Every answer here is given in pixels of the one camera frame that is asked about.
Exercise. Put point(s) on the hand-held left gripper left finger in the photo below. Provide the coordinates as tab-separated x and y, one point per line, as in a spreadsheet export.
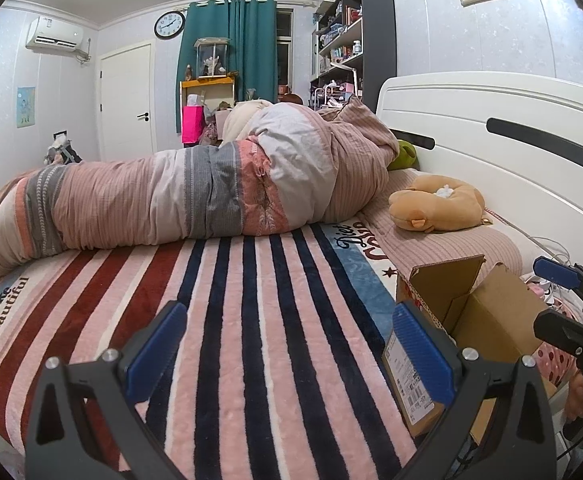
154	350

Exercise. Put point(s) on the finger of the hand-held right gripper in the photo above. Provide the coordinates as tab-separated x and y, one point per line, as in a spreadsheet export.
554	271
561	327

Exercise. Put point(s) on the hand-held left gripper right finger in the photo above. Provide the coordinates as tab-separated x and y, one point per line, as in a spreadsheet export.
421	355

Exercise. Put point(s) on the brown cardboard box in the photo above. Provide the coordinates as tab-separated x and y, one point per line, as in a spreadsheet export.
501	310

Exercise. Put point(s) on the person's right hand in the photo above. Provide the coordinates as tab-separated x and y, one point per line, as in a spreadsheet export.
577	397

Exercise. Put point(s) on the pink white soft item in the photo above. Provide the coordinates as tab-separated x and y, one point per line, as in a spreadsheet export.
539	291

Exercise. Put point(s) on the striped printed blanket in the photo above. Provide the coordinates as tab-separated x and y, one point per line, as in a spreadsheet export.
251	310

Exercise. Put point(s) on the white bed headboard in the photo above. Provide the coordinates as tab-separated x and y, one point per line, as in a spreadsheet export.
496	175

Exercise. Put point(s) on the tan plush toy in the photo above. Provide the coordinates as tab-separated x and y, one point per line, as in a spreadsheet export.
421	210

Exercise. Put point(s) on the pink grey patchwork quilt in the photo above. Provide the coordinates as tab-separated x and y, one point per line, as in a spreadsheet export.
171	195

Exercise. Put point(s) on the green plush toy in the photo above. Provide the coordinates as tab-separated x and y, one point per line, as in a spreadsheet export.
405	155

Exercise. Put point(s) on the grey black bag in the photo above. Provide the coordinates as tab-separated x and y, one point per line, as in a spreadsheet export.
63	151

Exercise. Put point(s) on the pink gift bag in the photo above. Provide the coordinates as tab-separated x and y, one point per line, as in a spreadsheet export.
193	125

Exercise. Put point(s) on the white door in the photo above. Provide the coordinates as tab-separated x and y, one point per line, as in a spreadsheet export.
124	95

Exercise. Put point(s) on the yellow shelf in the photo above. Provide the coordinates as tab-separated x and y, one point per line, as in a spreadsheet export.
206	82

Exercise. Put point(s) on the dark tall bookshelf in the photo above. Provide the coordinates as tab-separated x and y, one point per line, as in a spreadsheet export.
376	35

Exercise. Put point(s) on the glass display case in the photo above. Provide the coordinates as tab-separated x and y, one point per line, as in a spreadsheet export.
212	57

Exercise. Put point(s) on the teal curtain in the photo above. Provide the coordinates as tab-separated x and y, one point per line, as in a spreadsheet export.
251	45

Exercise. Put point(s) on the white air conditioner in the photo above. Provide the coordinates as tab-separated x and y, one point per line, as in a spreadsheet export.
53	35

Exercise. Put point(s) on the window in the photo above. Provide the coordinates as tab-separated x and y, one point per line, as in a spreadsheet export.
283	45

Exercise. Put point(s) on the small blue wall poster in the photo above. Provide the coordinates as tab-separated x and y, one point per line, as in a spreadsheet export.
26	106

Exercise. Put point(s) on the round wall clock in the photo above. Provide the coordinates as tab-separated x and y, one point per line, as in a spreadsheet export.
169	25

